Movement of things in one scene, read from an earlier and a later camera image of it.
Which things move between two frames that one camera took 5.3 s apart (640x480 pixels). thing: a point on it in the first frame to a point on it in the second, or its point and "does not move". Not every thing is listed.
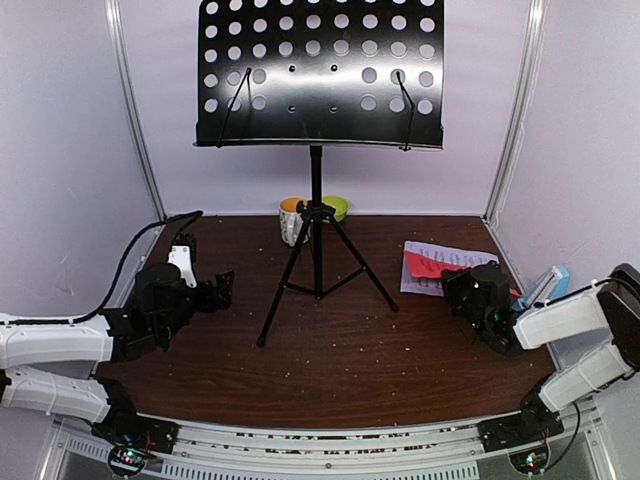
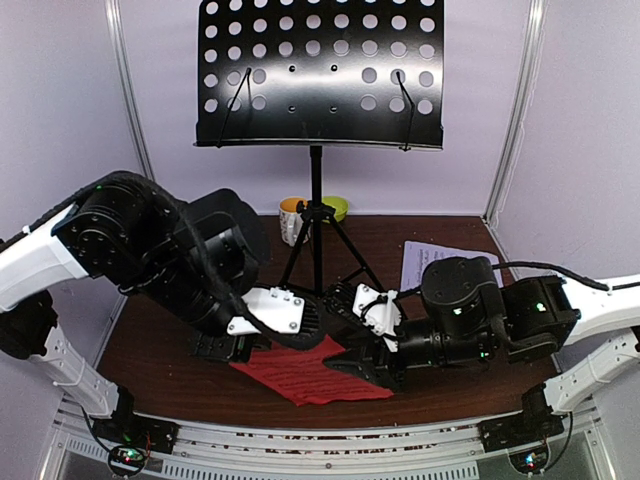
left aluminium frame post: (121, 78) does not move
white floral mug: (291, 221) does not move
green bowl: (340, 204) does not move
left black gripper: (222, 291) to (238, 353)
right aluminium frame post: (537, 18) does not move
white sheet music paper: (434, 286) does not move
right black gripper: (451, 280) to (368, 366)
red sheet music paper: (422, 266) to (301, 375)
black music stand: (321, 71) does not move
